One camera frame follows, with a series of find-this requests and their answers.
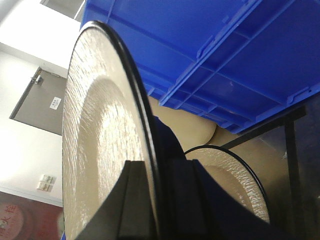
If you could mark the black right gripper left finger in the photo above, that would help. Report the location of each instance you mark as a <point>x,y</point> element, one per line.
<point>126,213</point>

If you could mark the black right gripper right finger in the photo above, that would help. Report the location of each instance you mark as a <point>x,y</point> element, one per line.
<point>202,210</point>

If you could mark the beige plate black rim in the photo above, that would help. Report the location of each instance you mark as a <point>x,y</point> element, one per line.
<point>235,176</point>
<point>107,120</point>

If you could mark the upper blue stacking crate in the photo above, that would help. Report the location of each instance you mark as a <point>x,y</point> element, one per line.
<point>234,62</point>

